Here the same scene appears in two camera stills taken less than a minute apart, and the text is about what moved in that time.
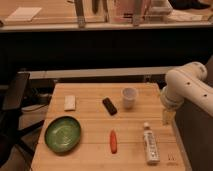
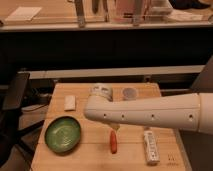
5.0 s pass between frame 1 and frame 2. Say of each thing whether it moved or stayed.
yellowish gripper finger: moved
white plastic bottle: stayed
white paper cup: stayed
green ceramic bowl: stayed
